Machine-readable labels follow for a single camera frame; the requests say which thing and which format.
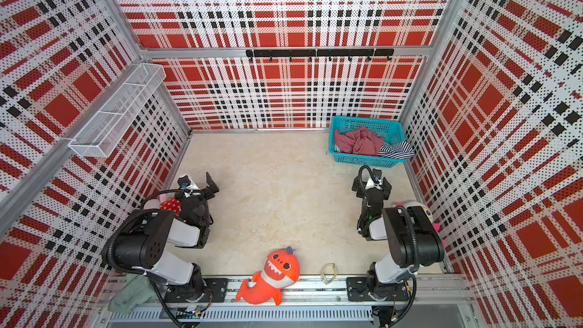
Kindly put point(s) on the pink plush toy red dress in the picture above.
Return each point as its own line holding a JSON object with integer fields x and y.
{"x": 171, "y": 204}

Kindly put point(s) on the maroon tank top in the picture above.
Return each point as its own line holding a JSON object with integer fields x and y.
{"x": 361, "y": 142}

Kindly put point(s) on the red shark plush toy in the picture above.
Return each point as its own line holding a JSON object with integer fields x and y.
{"x": 281, "y": 270}

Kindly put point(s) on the white wire mesh shelf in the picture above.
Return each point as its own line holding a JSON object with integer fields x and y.
{"x": 103, "y": 132}

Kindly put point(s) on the striped black white tank top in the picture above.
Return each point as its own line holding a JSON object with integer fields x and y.
{"x": 400, "y": 151}

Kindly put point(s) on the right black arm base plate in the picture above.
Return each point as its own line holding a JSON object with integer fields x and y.
{"x": 360, "y": 289}

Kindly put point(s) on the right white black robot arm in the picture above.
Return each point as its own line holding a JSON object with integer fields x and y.
{"x": 410, "y": 232}

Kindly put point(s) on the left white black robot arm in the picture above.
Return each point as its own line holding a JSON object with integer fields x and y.
{"x": 181, "y": 217}

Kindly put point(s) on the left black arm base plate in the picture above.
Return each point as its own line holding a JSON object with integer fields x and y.
{"x": 213, "y": 290}

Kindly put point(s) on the teal plastic basket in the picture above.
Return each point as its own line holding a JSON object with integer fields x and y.
{"x": 390, "y": 131}

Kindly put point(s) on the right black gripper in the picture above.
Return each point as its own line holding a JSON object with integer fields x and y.
{"x": 361, "y": 186}

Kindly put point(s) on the black wall hook rail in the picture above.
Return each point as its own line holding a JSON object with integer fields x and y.
{"x": 326, "y": 53}

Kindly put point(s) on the white plush toy yellow glasses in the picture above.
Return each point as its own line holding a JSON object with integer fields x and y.
{"x": 426, "y": 210}

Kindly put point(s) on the green cloth rag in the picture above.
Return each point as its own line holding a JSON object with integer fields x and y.
{"x": 137, "y": 291}

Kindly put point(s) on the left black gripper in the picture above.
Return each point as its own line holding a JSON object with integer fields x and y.
{"x": 209, "y": 193}

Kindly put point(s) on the aluminium front rail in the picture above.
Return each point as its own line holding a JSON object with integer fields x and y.
{"x": 347, "y": 298}

